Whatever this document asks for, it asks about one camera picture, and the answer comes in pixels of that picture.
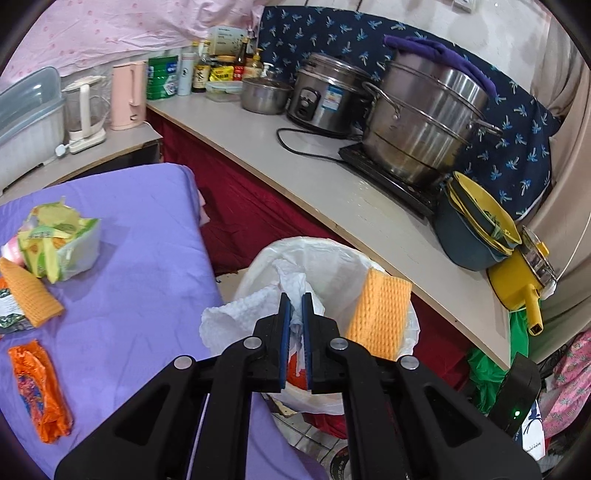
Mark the white dish box grey lid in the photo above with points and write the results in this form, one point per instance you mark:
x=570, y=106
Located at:
x=27, y=124

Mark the yellow enamel pot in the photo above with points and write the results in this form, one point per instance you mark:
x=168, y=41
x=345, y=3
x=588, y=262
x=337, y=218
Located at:
x=512, y=281

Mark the dark sauce bottle white label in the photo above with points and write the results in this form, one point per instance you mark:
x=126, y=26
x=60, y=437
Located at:
x=201, y=74

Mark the white paper towel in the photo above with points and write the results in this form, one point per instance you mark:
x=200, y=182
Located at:
x=231, y=318

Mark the white power plug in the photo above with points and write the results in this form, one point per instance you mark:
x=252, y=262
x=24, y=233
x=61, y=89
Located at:
x=62, y=150

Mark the green white milk carton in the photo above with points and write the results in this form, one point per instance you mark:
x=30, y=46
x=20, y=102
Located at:
x=14, y=309

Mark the blue and yellow bowl stack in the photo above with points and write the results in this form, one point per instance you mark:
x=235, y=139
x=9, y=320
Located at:
x=461, y=235

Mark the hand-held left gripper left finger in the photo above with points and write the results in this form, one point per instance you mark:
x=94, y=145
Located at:
x=285, y=341

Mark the green tin can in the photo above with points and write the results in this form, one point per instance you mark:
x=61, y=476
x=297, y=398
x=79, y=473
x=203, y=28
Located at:
x=162, y=78

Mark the pink electric kettle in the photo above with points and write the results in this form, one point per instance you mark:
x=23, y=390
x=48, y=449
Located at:
x=127, y=99

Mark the small steel pot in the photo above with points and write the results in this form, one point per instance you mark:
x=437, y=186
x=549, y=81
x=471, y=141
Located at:
x=265, y=97

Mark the black induction cooker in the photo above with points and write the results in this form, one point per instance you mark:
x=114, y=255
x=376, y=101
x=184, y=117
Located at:
x=392, y=184

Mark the white thermos bottle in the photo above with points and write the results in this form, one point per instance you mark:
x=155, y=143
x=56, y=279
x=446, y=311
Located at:
x=185, y=74

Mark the yellow green snack bag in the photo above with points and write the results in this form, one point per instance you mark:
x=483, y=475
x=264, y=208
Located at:
x=60, y=244

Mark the orange printed plastic wrapper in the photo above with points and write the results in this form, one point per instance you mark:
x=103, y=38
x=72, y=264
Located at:
x=39, y=392

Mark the purple cloth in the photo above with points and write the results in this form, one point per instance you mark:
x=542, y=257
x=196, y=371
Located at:
x=438, y=53

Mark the navy patterned cloth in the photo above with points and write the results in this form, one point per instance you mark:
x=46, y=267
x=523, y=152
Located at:
x=332, y=32

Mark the pink floral cloth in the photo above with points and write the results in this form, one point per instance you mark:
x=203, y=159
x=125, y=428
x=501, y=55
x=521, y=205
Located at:
x=570, y=383

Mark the orange waffle cloth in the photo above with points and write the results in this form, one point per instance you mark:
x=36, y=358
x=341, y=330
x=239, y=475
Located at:
x=32, y=295
x=378, y=314

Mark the clear food container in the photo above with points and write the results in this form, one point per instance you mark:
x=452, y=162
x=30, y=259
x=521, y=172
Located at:
x=224, y=91

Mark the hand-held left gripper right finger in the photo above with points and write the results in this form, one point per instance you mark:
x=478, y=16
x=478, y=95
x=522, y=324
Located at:
x=308, y=341

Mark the steel rice cooker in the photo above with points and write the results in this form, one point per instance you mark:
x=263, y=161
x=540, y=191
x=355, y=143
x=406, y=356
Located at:
x=328, y=97

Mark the small yellow bottle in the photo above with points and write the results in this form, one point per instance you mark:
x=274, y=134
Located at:
x=257, y=64

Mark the large steel steamer pot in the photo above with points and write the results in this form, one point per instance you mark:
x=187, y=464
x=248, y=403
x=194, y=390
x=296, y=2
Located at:
x=425, y=124

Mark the pink dotted sheet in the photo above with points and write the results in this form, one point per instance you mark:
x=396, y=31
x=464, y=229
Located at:
x=92, y=32

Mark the glass electric kettle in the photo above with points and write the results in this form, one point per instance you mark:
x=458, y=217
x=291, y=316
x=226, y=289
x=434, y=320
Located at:
x=85, y=115

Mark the dark sauce bottle red label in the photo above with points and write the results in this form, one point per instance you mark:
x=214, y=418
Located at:
x=239, y=69

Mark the pink plastic wrapper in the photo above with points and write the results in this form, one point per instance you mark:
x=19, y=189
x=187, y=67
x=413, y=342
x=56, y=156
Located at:
x=10, y=251

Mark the dark red curtain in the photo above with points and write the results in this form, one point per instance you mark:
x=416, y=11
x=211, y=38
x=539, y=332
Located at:
x=240, y=198

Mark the green plastic bag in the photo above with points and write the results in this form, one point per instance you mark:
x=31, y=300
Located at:
x=485, y=369

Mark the wastebasket with white liner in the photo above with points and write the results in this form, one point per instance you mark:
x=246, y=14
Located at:
x=341, y=258

